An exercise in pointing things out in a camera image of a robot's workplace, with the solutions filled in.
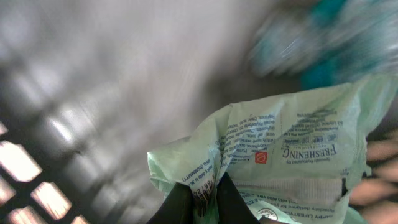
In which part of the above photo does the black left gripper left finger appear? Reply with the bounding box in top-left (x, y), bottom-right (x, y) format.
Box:
top-left (147, 183), bottom-right (193, 224)

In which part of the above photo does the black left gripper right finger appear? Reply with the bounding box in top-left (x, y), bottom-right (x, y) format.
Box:
top-left (216, 173), bottom-right (260, 224)

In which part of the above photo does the pale green wipes pack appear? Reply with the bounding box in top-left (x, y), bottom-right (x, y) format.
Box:
top-left (147, 75), bottom-right (397, 223)

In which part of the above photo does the grey plastic mesh basket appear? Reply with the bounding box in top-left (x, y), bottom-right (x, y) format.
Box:
top-left (0, 0), bottom-right (398, 224)

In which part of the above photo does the teal blue wrapped packet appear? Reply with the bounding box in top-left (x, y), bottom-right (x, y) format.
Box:
top-left (249, 0), bottom-right (397, 89)

